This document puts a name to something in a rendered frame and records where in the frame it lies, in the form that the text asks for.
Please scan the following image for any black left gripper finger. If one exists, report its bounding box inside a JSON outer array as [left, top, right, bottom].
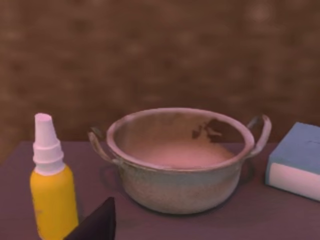
[[63, 196, 117, 240]]

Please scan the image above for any yellow bottle with white cap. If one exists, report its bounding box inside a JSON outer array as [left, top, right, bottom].
[[29, 112, 79, 240]]

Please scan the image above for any blue hardcover book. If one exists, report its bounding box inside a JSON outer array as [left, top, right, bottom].
[[264, 121, 320, 202]]

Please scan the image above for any metal pot with two handles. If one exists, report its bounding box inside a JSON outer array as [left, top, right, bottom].
[[87, 107, 273, 215]]

